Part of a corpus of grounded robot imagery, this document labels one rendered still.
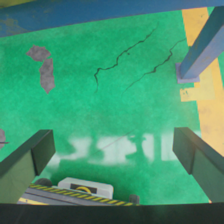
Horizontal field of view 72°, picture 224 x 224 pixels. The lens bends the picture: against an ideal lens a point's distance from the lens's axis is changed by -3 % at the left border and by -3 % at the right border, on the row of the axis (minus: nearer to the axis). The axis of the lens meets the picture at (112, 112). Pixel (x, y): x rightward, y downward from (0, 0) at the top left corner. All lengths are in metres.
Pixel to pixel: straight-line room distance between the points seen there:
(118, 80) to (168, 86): 0.28
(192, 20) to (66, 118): 0.95
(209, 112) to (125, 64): 0.53
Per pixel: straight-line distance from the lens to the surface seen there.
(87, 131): 0.93
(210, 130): 0.97
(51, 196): 0.68
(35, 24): 0.50
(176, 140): 0.16
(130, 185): 0.93
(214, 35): 0.62
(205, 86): 1.00
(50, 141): 0.16
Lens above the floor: 0.89
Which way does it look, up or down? 78 degrees down
